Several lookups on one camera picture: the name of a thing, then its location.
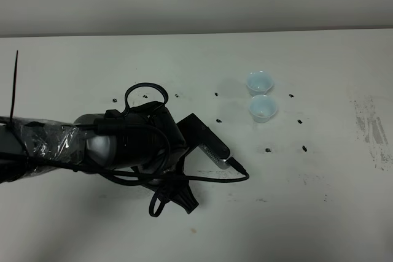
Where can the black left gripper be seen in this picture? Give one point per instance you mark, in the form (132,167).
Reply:
(153,144)

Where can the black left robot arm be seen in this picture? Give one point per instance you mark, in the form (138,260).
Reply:
(92,144)

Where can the near light blue teacup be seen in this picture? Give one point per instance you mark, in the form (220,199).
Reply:
(262,108)

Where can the light blue teacup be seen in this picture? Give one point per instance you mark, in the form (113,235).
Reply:
(259,83)
(262,108)

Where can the far light blue teacup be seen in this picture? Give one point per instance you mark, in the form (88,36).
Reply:
(259,83)

